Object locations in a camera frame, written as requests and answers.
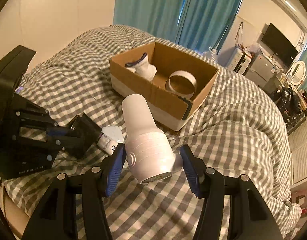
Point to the black garbage bags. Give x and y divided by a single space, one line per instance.
292 106

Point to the black cylindrical lens object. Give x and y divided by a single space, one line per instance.
85 132

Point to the white hair dryer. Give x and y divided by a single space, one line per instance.
148 151

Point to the brown cardboard box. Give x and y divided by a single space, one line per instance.
167 108

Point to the white blue-cuffed sock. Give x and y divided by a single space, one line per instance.
142 67

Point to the white earbuds case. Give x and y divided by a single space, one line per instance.
113 132

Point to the clear water jug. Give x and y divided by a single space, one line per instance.
211 54

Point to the white tube with label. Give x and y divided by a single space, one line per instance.
107 144

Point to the white air conditioner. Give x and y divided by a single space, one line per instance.
294 13

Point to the white tape roll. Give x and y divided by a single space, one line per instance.
182 83

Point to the black wall television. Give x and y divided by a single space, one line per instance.
280 45

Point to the grey mini fridge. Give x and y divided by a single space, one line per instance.
259 70

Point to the white oval vanity mirror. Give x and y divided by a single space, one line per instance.
298 72

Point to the white suitcase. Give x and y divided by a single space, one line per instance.
240 59

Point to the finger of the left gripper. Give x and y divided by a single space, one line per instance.
66 144
52 130

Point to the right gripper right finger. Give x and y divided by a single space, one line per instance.
250 217

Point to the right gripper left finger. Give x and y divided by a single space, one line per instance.
55 214

